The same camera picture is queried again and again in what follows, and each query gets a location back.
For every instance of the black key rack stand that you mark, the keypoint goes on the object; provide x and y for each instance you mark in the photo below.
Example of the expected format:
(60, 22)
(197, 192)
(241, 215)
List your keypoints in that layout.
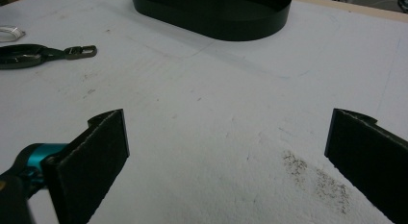
(218, 23)

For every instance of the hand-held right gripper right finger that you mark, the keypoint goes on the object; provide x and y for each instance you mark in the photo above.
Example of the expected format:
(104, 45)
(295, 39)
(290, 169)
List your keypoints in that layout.
(369, 163)

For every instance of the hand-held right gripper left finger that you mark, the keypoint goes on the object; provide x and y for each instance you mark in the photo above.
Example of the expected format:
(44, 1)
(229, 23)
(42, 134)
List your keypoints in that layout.
(91, 166)

